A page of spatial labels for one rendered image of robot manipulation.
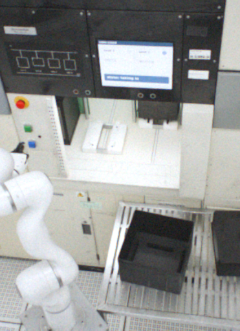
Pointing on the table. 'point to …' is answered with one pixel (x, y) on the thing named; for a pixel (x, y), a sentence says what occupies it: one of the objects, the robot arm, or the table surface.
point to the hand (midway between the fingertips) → (20, 147)
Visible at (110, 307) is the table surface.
